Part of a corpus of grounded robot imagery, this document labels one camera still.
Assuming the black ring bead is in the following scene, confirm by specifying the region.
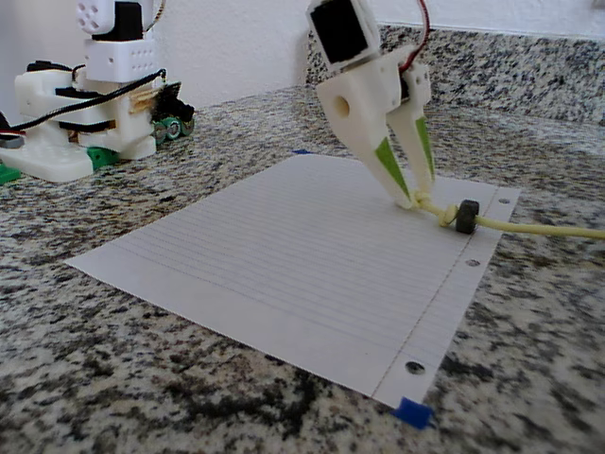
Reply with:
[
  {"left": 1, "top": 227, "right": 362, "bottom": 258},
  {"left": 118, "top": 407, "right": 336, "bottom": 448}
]
[{"left": 454, "top": 199, "right": 481, "bottom": 236}]

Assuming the yellow knotted rope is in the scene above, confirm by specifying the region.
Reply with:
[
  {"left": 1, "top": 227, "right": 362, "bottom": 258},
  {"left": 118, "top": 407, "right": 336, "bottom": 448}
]
[{"left": 408, "top": 188, "right": 605, "bottom": 240}]

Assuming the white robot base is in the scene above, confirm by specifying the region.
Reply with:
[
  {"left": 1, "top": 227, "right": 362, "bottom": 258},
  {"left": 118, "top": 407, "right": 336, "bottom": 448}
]
[{"left": 0, "top": 70, "right": 158, "bottom": 183}]

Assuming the lined paper sheet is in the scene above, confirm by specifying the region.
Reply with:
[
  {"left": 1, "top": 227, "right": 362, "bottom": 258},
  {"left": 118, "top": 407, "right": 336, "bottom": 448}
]
[{"left": 64, "top": 154, "right": 522, "bottom": 409}]

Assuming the black motor controller board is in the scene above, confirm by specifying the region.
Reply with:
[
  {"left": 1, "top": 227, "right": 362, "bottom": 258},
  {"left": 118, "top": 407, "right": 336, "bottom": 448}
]
[{"left": 153, "top": 82, "right": 196, "bottom": 124}]

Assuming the green electronic component cluster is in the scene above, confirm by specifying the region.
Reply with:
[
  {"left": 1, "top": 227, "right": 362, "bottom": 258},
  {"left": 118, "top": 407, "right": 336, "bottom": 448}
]
[{"left": 151, "top": 115, "right": 196, "bottom": 146}]

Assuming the red black servo wire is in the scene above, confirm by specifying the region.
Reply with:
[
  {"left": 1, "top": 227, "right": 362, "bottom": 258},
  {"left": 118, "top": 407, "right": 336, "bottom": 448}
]
[{"left": 400, "top": 0, "right": 432, "bottom": 72}]

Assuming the black braided cable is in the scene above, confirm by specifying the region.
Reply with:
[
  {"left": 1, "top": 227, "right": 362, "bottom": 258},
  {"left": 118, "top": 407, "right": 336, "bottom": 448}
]
[{"left": 0, "top": 68, "right": 169, "bottom": 138}]

